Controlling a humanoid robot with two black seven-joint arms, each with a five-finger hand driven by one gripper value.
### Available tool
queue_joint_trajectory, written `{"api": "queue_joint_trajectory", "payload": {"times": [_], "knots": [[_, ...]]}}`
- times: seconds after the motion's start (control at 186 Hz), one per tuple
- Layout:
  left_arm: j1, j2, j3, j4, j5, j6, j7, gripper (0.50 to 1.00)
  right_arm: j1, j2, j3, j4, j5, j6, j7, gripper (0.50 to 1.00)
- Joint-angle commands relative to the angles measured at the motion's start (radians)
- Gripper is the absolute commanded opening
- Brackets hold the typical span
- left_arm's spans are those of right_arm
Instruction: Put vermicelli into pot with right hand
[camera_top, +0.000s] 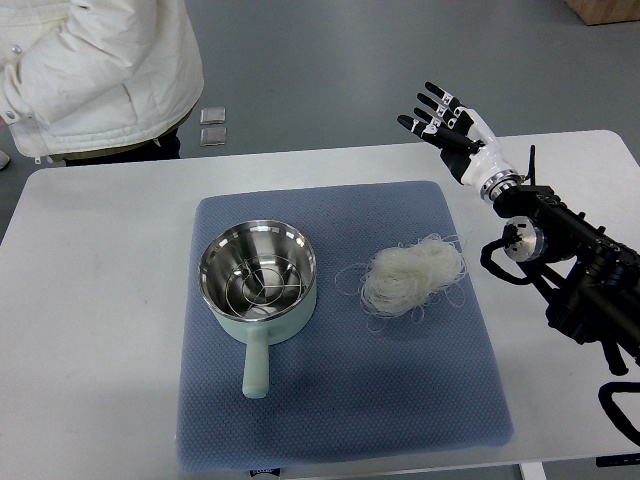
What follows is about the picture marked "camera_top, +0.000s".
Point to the brown wooden box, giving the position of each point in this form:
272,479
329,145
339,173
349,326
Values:
603,12

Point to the wire steaming rack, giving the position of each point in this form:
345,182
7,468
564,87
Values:
264,282

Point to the blue textured mat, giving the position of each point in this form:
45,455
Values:
348,386

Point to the person in white clothes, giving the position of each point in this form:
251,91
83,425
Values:
98,82

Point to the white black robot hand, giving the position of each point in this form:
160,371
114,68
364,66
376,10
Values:
468,147

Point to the white vermicelli bundle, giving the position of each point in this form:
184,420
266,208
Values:
405,280

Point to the lower metal floor plate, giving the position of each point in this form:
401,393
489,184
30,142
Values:
213,136

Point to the upper metal floor plate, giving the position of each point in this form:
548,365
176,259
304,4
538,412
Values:
213,115

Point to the white table leg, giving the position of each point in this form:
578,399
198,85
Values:
532,471

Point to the mint green steel pot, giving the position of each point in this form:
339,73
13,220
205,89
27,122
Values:
258,328

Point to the metal floor plate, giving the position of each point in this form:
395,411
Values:
213,136
213,115

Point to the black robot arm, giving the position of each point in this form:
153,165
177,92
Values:
589,281

